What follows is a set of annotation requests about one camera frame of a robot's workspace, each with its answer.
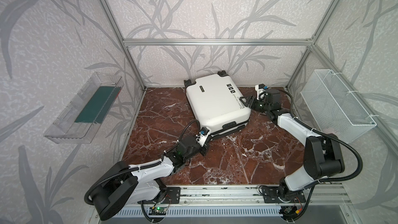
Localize black and white suitcase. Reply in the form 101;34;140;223
184;71;251;140

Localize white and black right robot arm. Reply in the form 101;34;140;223
239;88;345;203

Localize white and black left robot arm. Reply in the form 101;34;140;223
84;131;212;221

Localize left green circuit board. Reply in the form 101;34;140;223
148;206;167;216

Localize pink object in basket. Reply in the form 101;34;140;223
322;127;339;136

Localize green board in shelf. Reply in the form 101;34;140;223
75;86;122;124

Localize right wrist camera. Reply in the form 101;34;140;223
255;84;268;101

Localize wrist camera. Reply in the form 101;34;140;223
255;84;268;101
197;127;211;147

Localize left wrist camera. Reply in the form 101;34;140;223
197;127;211;147

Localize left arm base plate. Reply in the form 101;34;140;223
153;187;181;204

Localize white wire mesh basket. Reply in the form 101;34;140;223
301;69;377;143

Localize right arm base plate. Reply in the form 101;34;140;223
259;185;306;203

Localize right black corrugated cable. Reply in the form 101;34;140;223
278;88;363;223

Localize black corrugated cable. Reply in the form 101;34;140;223
83;119;201;223
278;88;363;223

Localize left black corrugated cable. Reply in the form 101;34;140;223
83;119;201;223

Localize clear plastic wall shelf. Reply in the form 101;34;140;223
44;72;124;144

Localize right circuit board with wires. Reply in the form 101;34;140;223
280;206;303;217

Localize aluminium front rail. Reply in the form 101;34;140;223
90;184;352;207

